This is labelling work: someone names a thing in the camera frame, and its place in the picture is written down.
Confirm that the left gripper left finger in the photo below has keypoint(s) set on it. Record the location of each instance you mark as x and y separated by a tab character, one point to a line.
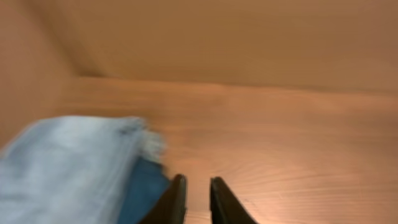
171	207

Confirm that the light blue denim jeans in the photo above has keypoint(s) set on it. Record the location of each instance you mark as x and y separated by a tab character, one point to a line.
73	169

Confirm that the dark blue shirt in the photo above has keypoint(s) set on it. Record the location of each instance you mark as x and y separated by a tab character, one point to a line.
145	187

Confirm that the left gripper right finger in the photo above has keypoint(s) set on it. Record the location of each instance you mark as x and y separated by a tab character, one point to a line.
224	205

